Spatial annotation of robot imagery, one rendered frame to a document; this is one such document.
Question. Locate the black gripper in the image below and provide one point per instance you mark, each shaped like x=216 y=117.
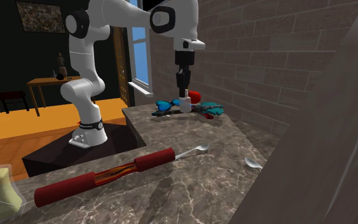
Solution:
x=184 y=59

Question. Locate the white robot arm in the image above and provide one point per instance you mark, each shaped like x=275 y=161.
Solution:
x=82 y=90

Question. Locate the red ball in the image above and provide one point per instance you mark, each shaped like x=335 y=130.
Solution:
x=195 y=96

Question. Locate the small white bottle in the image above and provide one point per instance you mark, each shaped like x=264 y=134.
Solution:
x=185 y=105

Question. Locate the blue butterfly-shaped object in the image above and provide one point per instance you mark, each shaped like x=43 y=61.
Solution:
x=163 y=105

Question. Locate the teal crumpled cloth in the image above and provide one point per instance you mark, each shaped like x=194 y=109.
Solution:
x=212 y=108

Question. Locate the dark tool with red part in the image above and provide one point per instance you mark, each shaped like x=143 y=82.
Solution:
x=205 y=114

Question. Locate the white framed window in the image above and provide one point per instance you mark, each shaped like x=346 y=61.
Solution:
x=141 y=56

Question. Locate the wooden door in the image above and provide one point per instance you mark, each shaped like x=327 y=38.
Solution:
x=122 y=68

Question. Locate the silver spoon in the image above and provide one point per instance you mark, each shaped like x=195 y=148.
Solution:
x=197 y=149
x=253 y=163

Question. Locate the wooden side table with figure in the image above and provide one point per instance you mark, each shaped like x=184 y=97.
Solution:
x=47 y=82

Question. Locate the dark robot stand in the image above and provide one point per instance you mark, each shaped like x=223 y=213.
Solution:
x=57 y=153

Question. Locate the dark red rolling pin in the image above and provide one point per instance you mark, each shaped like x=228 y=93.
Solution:
x=64 y=189

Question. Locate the dark stool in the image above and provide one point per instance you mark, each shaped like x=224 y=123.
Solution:
x=12 y=96

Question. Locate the dark framed wall picture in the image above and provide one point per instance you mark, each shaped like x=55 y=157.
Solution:
x=40 y=17

